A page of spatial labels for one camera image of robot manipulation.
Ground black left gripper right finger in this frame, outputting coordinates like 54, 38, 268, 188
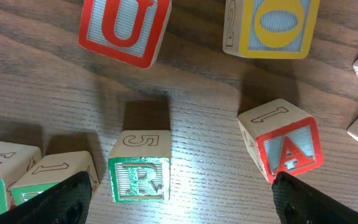
272, 171, 358, 224

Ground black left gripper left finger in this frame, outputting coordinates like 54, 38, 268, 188
0, 171, 92, 224

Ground green R letter block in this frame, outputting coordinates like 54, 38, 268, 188
108, 130, 172, 203

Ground yellow O letter block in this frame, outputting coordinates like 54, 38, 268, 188
223, 0, 320, 59

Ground green N letter block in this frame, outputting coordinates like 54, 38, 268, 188
11, 151, 99, 205

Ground red A letter block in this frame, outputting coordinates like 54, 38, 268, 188
237, 98, 324, 183

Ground green J letter block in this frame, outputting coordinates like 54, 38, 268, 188
0, 141, 42, 214

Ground red U block left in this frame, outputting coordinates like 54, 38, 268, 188
78, 0, 172, 68

